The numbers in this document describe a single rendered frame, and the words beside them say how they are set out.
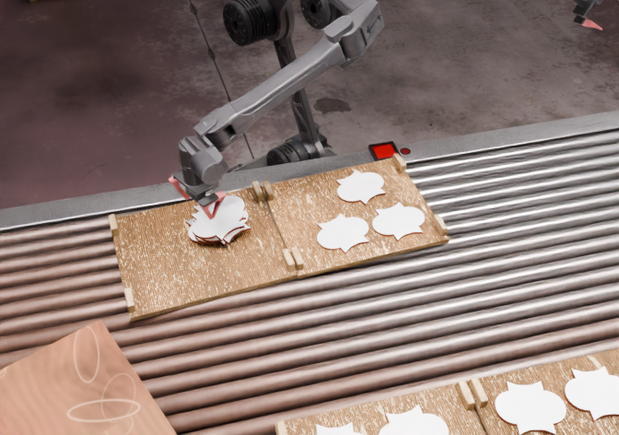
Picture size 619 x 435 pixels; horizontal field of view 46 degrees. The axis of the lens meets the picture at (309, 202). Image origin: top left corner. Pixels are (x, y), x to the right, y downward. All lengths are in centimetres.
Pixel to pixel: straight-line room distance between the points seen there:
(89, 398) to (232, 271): 50
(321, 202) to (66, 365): 80
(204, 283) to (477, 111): 251
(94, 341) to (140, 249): 38
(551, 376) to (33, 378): 108
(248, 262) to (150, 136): 207
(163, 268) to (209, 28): 301
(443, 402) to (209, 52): 321
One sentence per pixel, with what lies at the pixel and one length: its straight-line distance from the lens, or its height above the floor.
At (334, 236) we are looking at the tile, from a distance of 188.
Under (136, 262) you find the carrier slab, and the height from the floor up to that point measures 94.
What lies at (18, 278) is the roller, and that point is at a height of 92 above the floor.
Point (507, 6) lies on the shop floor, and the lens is 507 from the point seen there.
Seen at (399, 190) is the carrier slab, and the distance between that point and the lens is 204.
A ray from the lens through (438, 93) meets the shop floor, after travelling 412.
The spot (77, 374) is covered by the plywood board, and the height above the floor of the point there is 104.
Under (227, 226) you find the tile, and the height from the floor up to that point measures 99.
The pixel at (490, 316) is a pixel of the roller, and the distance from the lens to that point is 179.
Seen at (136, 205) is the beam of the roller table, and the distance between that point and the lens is 206.
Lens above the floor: 228
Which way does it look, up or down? 43 degrees down
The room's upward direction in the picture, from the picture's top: straight up
